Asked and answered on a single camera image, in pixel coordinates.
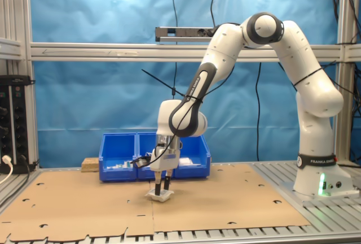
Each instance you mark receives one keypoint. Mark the white printed packet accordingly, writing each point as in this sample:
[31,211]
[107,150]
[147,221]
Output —
[163,198]
[191,162]

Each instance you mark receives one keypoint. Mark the white printed packet in bag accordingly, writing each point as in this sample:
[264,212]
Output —
[191,162]

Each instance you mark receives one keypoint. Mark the blue bin with printed packets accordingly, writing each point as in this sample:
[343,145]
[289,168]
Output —
[194,172]

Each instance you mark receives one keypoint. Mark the blue bin with green packets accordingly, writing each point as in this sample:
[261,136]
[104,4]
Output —
[117,174]

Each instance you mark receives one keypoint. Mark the OSB wood board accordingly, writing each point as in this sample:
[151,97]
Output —
[90,165]

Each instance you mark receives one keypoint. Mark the brown cardboard sheet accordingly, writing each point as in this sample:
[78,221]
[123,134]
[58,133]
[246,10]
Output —
[84,204]

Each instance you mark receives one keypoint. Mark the black socket tower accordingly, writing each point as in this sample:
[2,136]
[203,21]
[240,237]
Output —
[17,119]

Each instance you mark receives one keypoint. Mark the aluminium frame beam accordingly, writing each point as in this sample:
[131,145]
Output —
[112,52]

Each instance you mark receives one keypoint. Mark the aluminium frame post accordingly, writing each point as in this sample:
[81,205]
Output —
[17,15]
[342,114]

